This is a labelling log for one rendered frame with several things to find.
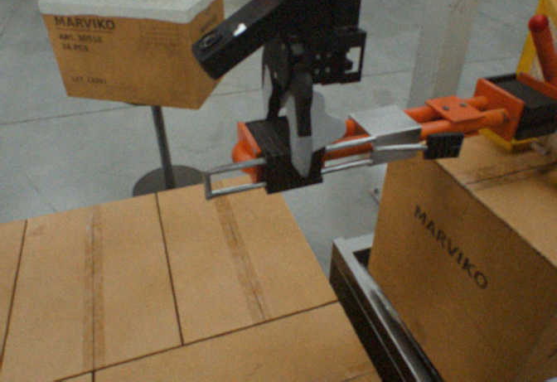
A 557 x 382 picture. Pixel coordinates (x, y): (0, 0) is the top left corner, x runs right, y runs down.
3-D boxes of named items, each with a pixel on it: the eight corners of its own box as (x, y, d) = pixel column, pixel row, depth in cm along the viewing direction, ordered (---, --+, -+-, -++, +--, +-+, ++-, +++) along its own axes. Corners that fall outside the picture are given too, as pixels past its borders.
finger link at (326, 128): (355, 173, 47) (348, 84, 44) (303, 185, 45) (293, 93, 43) (341, 167, 50) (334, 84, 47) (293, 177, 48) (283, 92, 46)
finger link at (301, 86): (318, 137, 43) (309, 44, 41) (303, 140, 43) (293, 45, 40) (300, 131, 47) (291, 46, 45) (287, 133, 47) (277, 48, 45)
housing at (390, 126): (389, 132, 61) (394, 103, 58) (418, 158, 56) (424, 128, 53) (343, 141, 59) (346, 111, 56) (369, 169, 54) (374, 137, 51)
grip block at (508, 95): (507, 104, 68) (519, 68, 65) (559, 135, 61) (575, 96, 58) (463, 113, 66) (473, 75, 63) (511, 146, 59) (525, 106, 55)
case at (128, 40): (229, 70, 211) (222, -18, 187) (198, 110, 179) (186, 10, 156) (113, 60, 221) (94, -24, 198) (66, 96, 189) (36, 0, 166)
